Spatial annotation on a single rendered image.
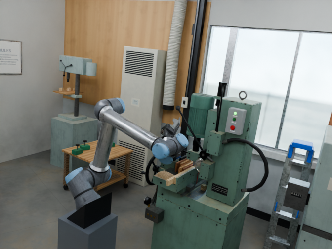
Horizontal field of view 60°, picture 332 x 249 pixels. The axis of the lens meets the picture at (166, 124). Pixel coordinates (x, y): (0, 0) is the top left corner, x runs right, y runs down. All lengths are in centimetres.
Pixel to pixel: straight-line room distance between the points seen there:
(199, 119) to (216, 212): 65
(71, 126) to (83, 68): 80
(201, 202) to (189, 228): 23
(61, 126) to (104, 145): 219
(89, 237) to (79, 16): 350
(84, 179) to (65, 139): 209
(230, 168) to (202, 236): 52
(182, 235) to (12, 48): 336
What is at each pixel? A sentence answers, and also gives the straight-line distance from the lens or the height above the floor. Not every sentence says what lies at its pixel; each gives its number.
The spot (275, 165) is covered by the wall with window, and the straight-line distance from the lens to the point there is 350.
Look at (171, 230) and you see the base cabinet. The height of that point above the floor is 48.
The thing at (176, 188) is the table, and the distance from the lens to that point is 204.
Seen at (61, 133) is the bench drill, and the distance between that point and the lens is 429.
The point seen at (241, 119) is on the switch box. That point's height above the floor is 143.
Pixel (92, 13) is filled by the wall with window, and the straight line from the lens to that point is 464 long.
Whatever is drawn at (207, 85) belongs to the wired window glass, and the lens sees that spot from 364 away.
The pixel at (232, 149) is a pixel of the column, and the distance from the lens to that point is 198.
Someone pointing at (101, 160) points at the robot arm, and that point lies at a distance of 220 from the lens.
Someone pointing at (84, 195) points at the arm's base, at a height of 74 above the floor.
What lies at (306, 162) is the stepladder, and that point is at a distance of 277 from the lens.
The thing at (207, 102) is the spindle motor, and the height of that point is 147.
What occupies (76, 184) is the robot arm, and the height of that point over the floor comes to 80.
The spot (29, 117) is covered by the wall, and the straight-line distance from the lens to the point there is 482.
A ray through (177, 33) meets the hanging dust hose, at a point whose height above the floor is 201.
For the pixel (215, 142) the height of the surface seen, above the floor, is 124.
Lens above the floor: 177
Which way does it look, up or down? 14 degrees down
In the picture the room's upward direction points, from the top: 7 degrees clockwise
